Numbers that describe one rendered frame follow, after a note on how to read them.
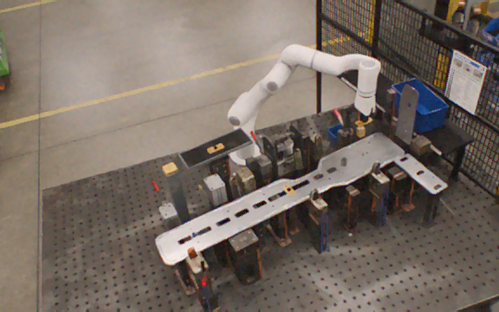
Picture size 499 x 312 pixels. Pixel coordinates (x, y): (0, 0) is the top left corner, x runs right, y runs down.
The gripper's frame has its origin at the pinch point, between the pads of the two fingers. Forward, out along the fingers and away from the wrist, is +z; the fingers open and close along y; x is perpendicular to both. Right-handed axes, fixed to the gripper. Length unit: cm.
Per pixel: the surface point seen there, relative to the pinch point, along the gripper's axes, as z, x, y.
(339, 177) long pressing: 27.1, -18.1, 5.4
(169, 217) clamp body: 22, -104, -14
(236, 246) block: 24, -84, 17
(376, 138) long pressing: 27.1, 16.6, -7.5
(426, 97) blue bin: 17, 54, -10
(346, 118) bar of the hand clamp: 11.4, 1.5, -15.9
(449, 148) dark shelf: 24, 39, 23
